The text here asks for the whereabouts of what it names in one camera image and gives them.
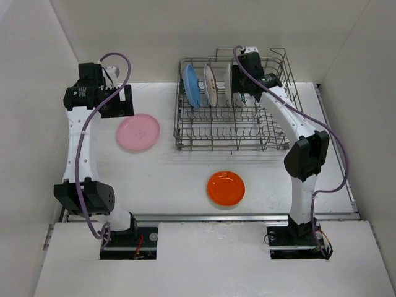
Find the plain white plate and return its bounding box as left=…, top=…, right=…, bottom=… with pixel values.
left=224, top=63, right=232, bottom=107

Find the pink plate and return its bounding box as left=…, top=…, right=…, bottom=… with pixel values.
left=116, top=114, right=160, bottom=152

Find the white plate orange sunburst pattern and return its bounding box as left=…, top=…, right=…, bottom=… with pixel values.
left=204, top=64, right=218, bottom=108

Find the blue plate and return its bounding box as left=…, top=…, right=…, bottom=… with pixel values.
left=183, top=64, right=200, bottom=108

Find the white plate teal rim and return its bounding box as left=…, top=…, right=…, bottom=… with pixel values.
left=232, top=93, right=246, bottom=108

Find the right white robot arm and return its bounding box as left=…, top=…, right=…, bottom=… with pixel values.
left=231, top=47, right=330, bottom=244

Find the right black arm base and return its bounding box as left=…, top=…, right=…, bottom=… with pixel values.
left=263, top=226, right=334, bottom=260

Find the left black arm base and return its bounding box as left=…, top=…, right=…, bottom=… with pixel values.
left=100, top=226, right=158, bottom=260

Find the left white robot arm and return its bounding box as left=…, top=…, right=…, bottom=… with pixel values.
left=53, top=62, right=139, bottom=246

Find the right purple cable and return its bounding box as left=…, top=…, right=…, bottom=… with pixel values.
left=233, top=45, right=351, bottom=259

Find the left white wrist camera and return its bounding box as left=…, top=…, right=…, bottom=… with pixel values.
left=98, top=61, right=119, bottom=90

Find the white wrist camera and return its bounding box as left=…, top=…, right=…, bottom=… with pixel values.
left=98, top=61, right=119, bottom=90
left=240, top=46, right=259, bottom=54

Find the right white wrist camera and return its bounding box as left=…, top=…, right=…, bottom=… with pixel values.
left=240, top=46, right=259, bottom=54

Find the grey wire dish rack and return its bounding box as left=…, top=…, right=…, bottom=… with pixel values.
left=173, top=48, right=290, bottom=152

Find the silver metal rail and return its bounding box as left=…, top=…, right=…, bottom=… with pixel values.
left=134, top=212, right=361, bottom=222

